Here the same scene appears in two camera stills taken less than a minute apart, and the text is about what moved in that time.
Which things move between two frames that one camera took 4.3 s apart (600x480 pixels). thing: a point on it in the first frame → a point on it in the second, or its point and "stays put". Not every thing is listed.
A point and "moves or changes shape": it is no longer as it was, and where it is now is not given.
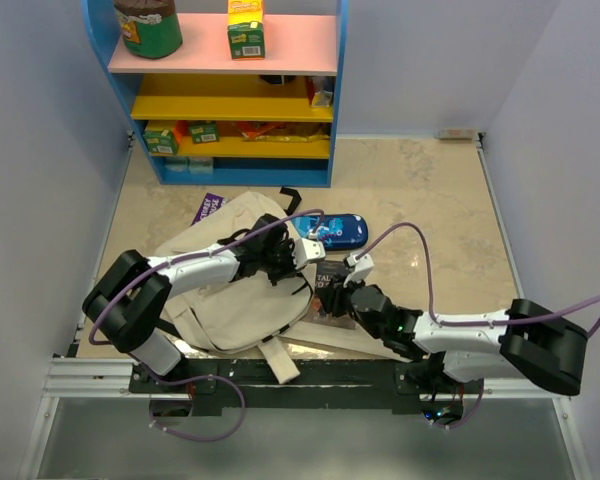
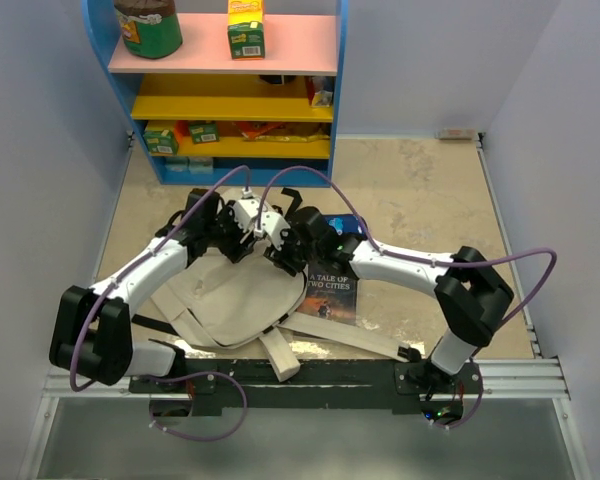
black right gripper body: x=339 y=301 → x=293 y=257
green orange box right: x=204 y=132 stays put
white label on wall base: x=455 y=133 stays put
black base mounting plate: x=364 y=385 stays put
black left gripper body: x=278 y=263 → x=226 y=235
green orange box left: x=161 y=141 stays put
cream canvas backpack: x=242 y=315 moves or changes shape
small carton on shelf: x=319 y=99 stays put
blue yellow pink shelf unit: x=212 y=121 stays put
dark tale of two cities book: x=326 y=270 moves or changes shape
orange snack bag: x=286 y=132 stays put
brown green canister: x=151 y=28 stays put
